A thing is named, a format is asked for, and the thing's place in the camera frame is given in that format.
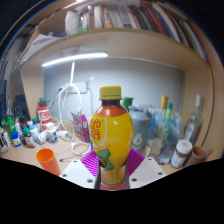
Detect clear glass bottle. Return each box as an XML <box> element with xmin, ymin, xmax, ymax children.
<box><xmin>183</xmin><ymin>93</ymin><xmax>204</xmax><ymax>146</ymax></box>

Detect tall green bottle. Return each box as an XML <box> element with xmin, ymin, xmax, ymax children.
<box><xmin>121</xmin><ymin>96</ymin><xmax>135</xmax><ymax>113</ymax></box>

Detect grey shaker bottle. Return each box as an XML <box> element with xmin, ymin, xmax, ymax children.
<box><xmin>128</xmin><ymin>105</ymin><xmax>153</xmax><ymax>151</ymax></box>

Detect red and white can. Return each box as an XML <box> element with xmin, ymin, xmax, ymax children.
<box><xmin>36</xmin><ymin>105</ymin><xmax>52</xmax><ymax>132</ymax></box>

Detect wooden shelf unit with books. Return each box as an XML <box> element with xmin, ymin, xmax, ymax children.
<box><xmin>6</xmin><ymin>0</ymin><xmax>221</xmax><ymax>154</ymax></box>

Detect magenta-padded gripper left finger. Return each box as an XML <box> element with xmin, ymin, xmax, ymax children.
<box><xmin>59</xmin><ymin>148</ymin><xmax>101</xmax><ymax>190</ymax></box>

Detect brown mug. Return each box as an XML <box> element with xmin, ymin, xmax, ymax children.
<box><xmin>184</xmin><ymin>145</ymin><xmax>208</xmax><ymax>168</ymax></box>

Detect white-lidded jar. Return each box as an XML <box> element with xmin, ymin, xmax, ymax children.
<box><xmin>170</xmin><ymin>139</ymin><xmax>194</xmax><ymax>169</ymax></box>

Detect yellow drink bottle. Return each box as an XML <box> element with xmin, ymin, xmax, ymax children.
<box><xmin>89</xmin><ymin>85</ymin><xmax>136</xmax><ymax>189</ymax></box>

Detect orange plastic cup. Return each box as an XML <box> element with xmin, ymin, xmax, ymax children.
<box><xmin>35</xmin><ymin>148</ymin><xmax>62</xmax><ymax>177</ymax></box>

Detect white power strip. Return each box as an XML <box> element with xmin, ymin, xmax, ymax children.
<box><xmin>64</xmin><ymin>81</ymin><xmax>88</xmax><ymax>95</ymax></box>

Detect white light bar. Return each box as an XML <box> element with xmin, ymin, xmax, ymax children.
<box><xmin>41</xmin><ymin>52</ymin><xmax>109</xmax><ymax>68</ymax></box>

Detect green-capped clear bottle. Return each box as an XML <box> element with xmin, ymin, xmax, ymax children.
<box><xmin>165</xmin><ymin>102</ymin><xmax>175</xmax><ymax>134</ymax></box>

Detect yellow-capped clear bottle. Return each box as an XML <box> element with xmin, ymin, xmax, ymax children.
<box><xmin>146</xmin><ymin>95</ymin><xmax>170</xmax><ymax>158</ymax></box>

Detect blue-labelled white bottle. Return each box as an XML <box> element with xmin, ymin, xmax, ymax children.
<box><xmin>10</xmin><ymin>130</ymin><xmax>23</xmax><ymax>149</ymax></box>

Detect white cable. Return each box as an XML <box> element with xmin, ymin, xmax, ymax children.
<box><xmin>56</xmin><ymin>83</ymin><xmax>92</xmax><ymax>156</ymax></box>

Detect small green plastic bottle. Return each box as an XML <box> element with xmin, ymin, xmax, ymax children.
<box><xmin>4</xmin><ymin>115</ymin><xmax>16</xmax><ymax>134</ymax></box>

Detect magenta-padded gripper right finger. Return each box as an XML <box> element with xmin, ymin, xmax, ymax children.
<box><xmin>125</xmin><ymin>147</ymin><xmax>168</xmax><ymax>190</ymax></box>

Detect magenta pouch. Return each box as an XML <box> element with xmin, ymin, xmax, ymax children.
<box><xmin>70</xmin><ymin>112</ymin><xmax>91</xmax><ymax>144</ymax></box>

